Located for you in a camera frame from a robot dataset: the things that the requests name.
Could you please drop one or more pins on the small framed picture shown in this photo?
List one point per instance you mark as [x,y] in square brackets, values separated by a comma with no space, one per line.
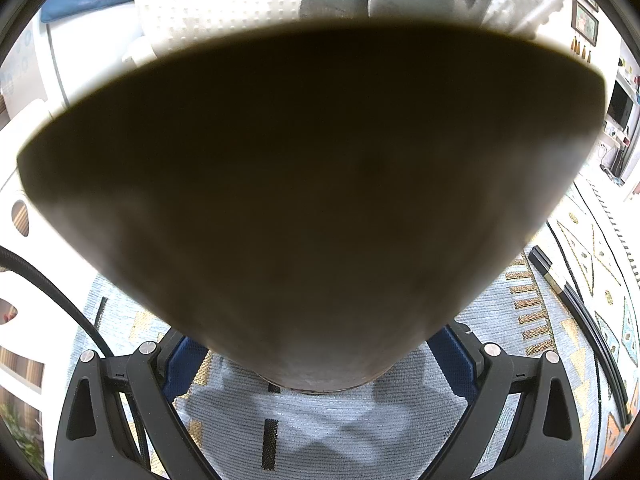
[586,22]

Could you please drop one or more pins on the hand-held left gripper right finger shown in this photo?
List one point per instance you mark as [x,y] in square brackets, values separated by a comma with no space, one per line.
[455,360]

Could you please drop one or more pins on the white dining chair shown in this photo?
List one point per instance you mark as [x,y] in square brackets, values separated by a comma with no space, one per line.
[12,130]

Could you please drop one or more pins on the hanging orange tassels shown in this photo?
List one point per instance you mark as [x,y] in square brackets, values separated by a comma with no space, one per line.
[582,52]

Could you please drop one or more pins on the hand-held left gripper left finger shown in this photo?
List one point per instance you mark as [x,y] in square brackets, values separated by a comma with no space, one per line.
[182,360]

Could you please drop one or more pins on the green houseplant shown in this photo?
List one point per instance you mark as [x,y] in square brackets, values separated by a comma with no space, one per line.
[27,440]

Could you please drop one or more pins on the dark screen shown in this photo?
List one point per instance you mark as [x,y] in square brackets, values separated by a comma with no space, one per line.
[620,102]

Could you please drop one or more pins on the black chopstick with gold band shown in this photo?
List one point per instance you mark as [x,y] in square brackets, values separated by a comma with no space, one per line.
[546,257]
[536,260]

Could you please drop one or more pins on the white refrigerator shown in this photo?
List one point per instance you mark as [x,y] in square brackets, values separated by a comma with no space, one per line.
[90,55]

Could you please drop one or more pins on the blue patterned table mat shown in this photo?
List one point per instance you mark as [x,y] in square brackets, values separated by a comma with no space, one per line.
[350,425]

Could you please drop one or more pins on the bamboo utensil holder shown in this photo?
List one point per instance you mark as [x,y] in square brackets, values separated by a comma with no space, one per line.
[300,210]

